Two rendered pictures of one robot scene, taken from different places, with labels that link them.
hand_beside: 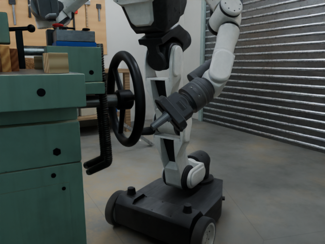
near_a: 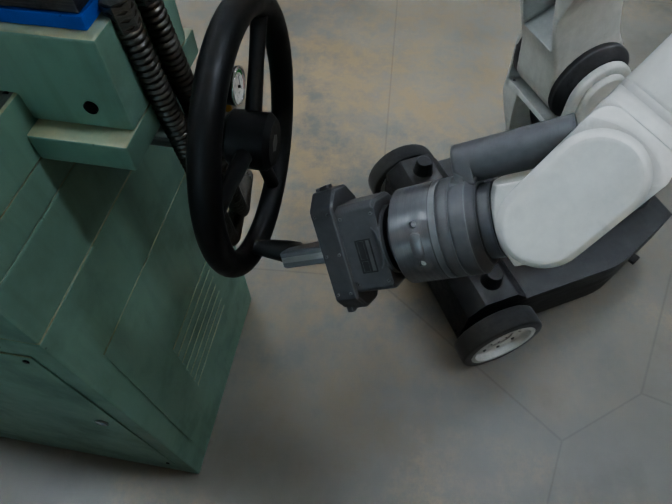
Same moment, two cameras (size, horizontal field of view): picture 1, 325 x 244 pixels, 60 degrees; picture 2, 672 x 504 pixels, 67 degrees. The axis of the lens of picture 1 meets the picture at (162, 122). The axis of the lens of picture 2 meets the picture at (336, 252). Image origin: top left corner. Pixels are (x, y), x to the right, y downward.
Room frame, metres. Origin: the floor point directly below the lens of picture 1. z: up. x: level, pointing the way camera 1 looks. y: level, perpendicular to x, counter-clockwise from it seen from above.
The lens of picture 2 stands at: (0.60, -0.18, 1.18)
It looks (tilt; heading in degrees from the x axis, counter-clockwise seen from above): 57 degrees down; 37
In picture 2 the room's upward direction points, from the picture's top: straight up
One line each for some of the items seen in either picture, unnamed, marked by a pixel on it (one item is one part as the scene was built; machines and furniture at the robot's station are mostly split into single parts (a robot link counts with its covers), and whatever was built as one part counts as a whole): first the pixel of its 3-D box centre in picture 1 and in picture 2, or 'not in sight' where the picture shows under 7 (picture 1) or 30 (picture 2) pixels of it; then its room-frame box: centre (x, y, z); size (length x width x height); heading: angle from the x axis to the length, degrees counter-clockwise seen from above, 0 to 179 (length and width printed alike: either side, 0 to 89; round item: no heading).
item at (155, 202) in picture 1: (180, 188); (538, 199); (1.56, -0.11, 0.19); 0.64 x 0.52 x 0.33; 147
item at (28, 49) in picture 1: (33, 50); not in sight; (0.75, 0.33, 0.95); 0.09 x 0.07 x 0.09; 27
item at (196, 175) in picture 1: (183, 173); not in sight; (1.58, -0.12, 0.28); 0.21 x 0.20 x 0.13; 147
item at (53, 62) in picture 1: (55, 63); not in sight; (0.55, 0.20, 0.92); 0.04 x 0.04 x 0.04; 37
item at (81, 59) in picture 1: (71, 64); (77, 32); (0.79, 0.25, 0.91); 0.15 x 0.14 x 0.09; 27
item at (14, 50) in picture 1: (14, 60); not in sight; (0.73, 0.38, 0.93); 0.18 x 0.02 x 0.05; 27
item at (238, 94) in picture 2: not in sight; (229, 89); (1.03, 0.35, 0.65); 0.06 x 0.04 x 0.08; 27
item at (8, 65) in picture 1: (6, 59); not in sight; (0.70, 0.38, 0.93); 0.21 x 0.02 x 0.06; 27
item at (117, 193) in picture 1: (119, 207); (403, 175); (1.50, 0.25, 0.10); 0.20 x 0.05 x 0.20; 147
